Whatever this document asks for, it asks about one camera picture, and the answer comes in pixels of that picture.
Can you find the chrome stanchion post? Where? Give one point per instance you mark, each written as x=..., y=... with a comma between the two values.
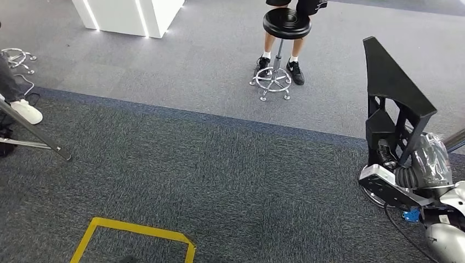
x=456, y=141

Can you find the white lit display pedestal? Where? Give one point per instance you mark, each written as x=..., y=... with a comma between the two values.
x=120, y=14

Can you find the chrome base stool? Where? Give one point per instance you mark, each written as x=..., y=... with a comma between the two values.
x=32, y=57

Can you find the person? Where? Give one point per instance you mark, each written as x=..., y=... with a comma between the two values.
x=27, y=112
x=312, y=6

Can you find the black round stool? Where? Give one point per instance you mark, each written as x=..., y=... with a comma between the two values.
x=287, y=23

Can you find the black plastic frame part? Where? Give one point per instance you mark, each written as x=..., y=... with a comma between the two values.
x=388, y=76

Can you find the stainless steel workbench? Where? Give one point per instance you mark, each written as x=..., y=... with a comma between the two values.
x=36, y=131

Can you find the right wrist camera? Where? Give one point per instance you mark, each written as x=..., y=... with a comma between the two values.
x=385, y=190

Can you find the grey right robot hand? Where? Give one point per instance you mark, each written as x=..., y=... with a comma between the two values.
x=434, y=163

